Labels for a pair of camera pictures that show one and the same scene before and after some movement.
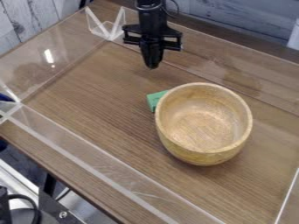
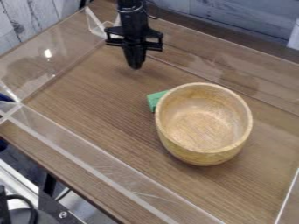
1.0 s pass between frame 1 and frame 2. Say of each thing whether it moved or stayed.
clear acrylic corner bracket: stayed
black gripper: moved
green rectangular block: stayed
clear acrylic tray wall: stayed
